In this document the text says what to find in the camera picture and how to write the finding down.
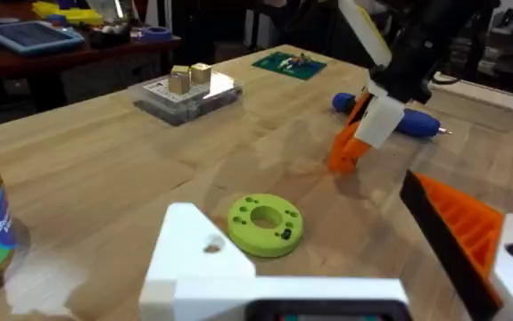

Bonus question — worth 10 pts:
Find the pale upright wrist plate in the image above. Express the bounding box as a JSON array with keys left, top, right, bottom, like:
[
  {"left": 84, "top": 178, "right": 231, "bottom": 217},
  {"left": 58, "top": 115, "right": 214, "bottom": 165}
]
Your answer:
[{"left": 337, "top": 0, "right": 393, "bottom": 69}]

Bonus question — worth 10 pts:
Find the yellow plastic box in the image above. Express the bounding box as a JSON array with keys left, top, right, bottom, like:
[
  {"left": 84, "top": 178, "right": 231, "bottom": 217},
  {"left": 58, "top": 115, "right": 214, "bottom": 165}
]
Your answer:
[{"left": 31, "top": 0, "right": 105, "bottom": 28}]

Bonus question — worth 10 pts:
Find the blue tape roll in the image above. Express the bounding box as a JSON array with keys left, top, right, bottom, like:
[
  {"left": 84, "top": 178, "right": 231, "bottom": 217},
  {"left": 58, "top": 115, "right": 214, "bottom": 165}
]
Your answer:
[{"left": 139, "top": 26, "right": 174, "bottom": 44}]

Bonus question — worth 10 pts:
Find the black cable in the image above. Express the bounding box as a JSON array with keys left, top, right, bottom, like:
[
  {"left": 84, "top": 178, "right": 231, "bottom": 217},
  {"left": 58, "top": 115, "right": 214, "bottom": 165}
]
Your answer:
[{"left": 431, "top": 73, "right": 463, "bottom": 86}]

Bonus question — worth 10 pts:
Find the green board with toy blocks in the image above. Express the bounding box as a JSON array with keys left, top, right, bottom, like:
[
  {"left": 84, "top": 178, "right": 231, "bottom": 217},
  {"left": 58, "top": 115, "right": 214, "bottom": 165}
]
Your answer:
[{"left": 251, "top": 50, "right": 328, "bottom": 82}]

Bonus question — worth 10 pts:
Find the blue electric screwdriver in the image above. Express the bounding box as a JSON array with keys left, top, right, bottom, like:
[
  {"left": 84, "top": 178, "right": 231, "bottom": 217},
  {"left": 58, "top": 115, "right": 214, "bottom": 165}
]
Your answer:
[{"left": 331, "top": 92, "right": 453, "bottom": 139}]

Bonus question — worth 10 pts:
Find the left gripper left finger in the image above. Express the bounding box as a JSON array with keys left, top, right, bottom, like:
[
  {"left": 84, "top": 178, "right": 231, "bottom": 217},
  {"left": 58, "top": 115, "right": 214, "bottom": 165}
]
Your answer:
[{"left": 138, "top": 202, "right": 258, "bottom": 321}]

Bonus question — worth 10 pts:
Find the blue tablet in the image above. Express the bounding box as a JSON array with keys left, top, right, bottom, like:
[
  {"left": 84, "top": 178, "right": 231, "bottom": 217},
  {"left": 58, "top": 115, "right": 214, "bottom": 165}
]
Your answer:
[{"left": 0, "top": 20, "right": 86, "bottom": 57}]

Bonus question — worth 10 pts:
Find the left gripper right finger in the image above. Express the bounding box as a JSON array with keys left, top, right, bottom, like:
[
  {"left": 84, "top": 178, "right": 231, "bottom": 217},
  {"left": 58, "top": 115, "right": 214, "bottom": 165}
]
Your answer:
[{"left": 399, "top": 170, "right": 513, "bottom": 321}]

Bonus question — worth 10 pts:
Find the dark red side table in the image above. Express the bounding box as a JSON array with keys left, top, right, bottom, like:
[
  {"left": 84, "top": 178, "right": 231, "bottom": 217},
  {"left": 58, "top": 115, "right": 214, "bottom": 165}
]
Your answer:
[{"left": 0, "top": 0, "right": 183, "bottom": 112}]

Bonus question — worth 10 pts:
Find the clear box with brass cubes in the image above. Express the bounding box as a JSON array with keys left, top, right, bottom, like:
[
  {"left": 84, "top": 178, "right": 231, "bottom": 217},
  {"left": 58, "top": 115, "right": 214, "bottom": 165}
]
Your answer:
[{"left": 127, "top": 62, "right": 244, "bottom": 128}]

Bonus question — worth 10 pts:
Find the pale wooden box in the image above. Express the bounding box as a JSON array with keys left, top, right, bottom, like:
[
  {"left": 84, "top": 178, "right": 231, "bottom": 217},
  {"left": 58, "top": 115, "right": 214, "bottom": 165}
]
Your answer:
[{"left": 426, "top": 70, "right": 513, "bottom": 133}]

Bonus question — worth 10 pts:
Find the green disc with holes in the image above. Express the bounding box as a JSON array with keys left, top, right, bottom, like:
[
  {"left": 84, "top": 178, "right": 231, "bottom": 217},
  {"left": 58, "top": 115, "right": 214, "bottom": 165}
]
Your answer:
[{"left": 227, "top": 193, "right": 305, "bottom": 259}]

